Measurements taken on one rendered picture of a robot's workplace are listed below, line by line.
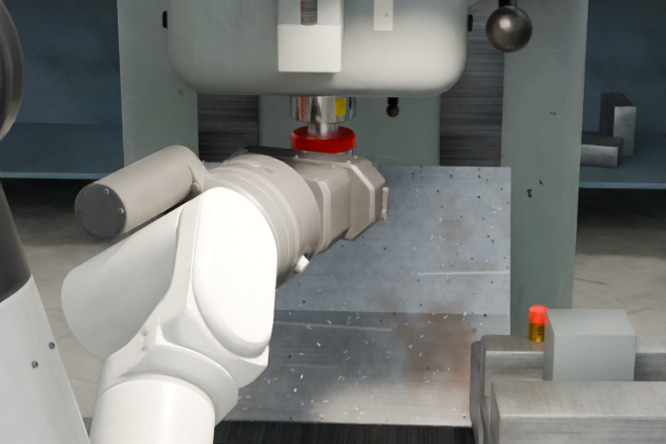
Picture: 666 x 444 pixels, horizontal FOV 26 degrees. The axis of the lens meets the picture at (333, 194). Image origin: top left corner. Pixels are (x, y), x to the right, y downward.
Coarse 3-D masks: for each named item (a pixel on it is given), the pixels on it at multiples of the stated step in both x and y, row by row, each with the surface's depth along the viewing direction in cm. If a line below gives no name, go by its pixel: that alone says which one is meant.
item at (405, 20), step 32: (192, 0) 93; (224, 0) 93; (256, 0) 93; (352, 0) 92; (384, 0) 92; (416, 0) 92; (448, 0) 93; (192, 32) 94; (224, 32) 94; (256, 32) 93; (352, 32) 93; (384, 32) 93; (416, 32) 93; (448, 32) 93; (192, 64) 95; (224, 64) 94; (256, 64) 94; (352, 64) 94; (384, 64) 94; (416, 64) 93; (448, 64) 94; (352, 96) 96; (384, 96) 96; (416, 96) 96
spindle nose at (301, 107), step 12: (300, 96) 102; (300, 108) 102; (312, 108) 102; (324, 108) 102; (348, 108) 102; (300, 120) 102; (312, 120) 102; (324, 120) 102; (336, 120) 102; (348, 120) 103
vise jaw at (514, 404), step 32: (512, 384) 105; (544, 384) 105; (576, 384) 105; (608, 384) 105; (640, 384) 105; (512, 416) 100; (544, 416) 100; (576, 416) 100; (608, 416) 100; (640, 416) 100
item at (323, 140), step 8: (304, 128) 105; (344, 128) 105; (296, 136) 103; (304, 136) 103; (312, 136) 103; (320, 136) 103; (328, 136) 103; (336, 136) 103; (344, 136) 103; (352, 136) 104; (296, 144) 103; (304, 144) 103; (312, 144) 102; (320, 144) 102; (328, 144) 102; (336, 144) 102; (344, 144) 103; (352, 144) 104; (320, 152) 102; (328, 152) 102; (336, 152) 103
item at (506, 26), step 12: (504, 0) 93; (516, 0) 94; (504, 12) 91; (516, 12) 91; (492, 24) 91; (504, 24) 90; (516, 24) 90; (528, 24) 91; (492, 36) 91; (504, 36) 91; (516, 36) 91; (528, 36) 91; (504, 48) 91; (516, 48) 91
